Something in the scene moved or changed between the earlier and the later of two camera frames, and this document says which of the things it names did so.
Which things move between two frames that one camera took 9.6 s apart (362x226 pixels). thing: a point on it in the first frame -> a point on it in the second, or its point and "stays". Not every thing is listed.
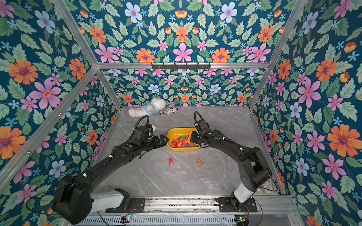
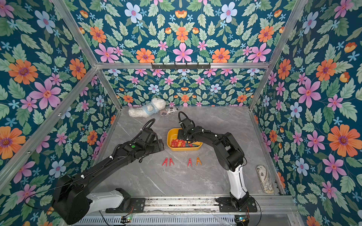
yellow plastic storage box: x=175 y=133 stays
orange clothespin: x=197 y=160 stays
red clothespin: x=171 y=160 stays
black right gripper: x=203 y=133 -> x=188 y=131
